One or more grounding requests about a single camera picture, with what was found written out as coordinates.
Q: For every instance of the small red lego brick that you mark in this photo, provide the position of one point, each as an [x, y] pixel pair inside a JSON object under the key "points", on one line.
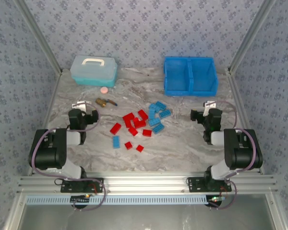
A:
{"points": [[140, 148], [128, 145]]}

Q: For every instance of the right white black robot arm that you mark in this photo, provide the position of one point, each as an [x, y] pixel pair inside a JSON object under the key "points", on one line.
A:
{"points": [[242, 153]]}

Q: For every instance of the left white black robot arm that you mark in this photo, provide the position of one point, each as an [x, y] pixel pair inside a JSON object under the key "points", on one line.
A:
{"points": [[50, 153]]}

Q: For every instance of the brass ball valve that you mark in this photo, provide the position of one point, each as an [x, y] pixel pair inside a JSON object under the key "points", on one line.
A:
{"points": [[101, 102]]}

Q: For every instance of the pink round disc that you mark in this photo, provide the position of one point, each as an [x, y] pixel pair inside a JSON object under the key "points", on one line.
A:
{"points": [[104, 90]]}

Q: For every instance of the blue two-compartment plastic bin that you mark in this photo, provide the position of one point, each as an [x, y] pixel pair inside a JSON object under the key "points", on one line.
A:
{"points": [[177, 92]]}

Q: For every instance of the grey metal shelf panel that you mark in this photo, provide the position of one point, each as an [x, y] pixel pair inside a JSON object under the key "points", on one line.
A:
{"points": [[144, 218]]}

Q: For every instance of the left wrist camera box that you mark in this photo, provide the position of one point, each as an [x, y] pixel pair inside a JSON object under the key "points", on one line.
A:
{"points": [[80, 105]]}

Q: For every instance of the aluminium table side rail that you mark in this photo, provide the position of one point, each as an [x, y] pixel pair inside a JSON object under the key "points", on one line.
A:
{"points": [[53, 95], [237, 95]]}

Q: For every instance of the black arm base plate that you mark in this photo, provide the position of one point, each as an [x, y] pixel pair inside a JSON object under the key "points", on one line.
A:
{"points": [[194, 185], [67, 188]]}

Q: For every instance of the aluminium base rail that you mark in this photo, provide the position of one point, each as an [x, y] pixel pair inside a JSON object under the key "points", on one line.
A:
{"points": [[144, 184]]}

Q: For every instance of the black round connector mount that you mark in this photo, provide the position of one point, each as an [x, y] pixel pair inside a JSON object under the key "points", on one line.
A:
{"points": [[80, 203], [214, 203]]}

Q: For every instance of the aluminium frame post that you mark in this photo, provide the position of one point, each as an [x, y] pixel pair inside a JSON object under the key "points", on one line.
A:
{"points": [[38, 36], [252, 36]]}

